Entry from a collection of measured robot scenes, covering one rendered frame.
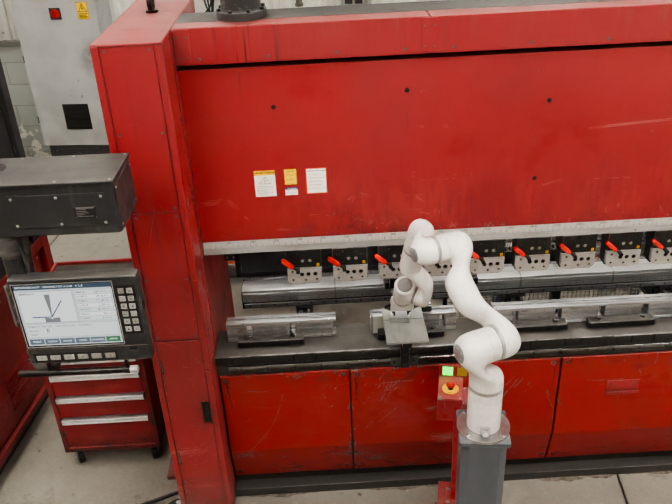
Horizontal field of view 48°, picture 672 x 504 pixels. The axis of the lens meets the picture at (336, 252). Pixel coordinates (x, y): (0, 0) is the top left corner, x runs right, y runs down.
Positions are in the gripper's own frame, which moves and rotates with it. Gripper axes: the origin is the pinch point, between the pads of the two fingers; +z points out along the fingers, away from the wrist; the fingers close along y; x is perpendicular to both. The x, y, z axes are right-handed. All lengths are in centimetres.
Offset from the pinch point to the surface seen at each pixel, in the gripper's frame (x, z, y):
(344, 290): -20.9, 24.9, 24.4
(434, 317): 0.0, 12.0, -15.9
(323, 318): -1.9, 9.3, 34.8
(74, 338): 23, -58, 123
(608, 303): -2, 12, -96
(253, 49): -74, -92, 53
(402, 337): 14.1, -5.8, 0.9
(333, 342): 8.5, 13.5, 30.9
